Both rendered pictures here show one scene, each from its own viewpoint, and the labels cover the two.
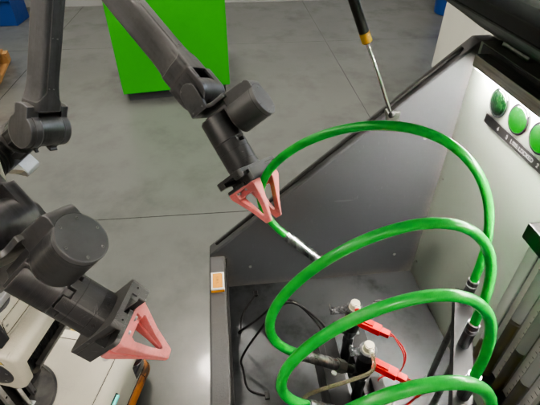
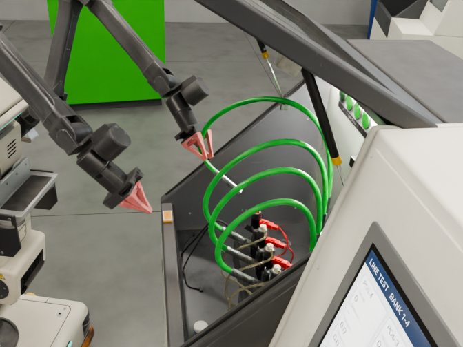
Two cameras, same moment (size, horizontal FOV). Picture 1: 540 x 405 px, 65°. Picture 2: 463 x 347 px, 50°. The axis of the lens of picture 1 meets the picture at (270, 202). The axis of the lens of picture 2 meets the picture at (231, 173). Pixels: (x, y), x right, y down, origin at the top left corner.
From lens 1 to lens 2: 70 cm
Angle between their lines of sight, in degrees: 9
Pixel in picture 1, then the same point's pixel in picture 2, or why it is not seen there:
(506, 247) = not seen: hidden behind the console
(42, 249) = (103, 139)
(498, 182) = (345, 141)
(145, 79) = (84, 91)
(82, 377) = (40, 328)
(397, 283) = (297, 230)
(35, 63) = (54, 64)
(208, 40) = not seen: hidden behind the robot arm
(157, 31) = (140, 47)
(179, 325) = (118, 303)
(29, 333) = (23, 258)
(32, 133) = not seen: hidden behind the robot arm
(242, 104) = (191, 88)
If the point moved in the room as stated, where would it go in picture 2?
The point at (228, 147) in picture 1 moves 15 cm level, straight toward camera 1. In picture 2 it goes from (182, 114) to (186, 138)
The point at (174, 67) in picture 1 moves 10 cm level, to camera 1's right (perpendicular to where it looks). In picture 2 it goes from (151, 67) to (186, 68)
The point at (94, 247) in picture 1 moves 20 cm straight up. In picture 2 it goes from (125, 140) to (119, 51)
